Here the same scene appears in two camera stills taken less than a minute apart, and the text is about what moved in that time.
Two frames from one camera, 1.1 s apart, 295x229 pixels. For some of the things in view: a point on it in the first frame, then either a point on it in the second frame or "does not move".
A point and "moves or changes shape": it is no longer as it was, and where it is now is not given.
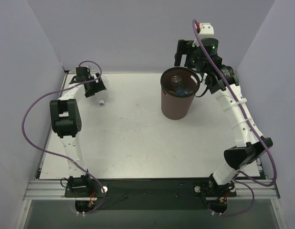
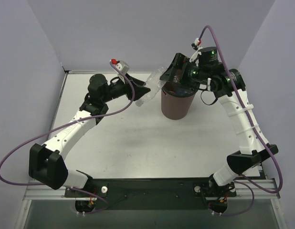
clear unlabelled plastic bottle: (102, 95) moves or changes shape
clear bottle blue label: (184, 91) does not move
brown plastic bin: (179, 85) does not move
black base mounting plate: (151, 194) does not move
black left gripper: (95, 86) -> (131, 87)
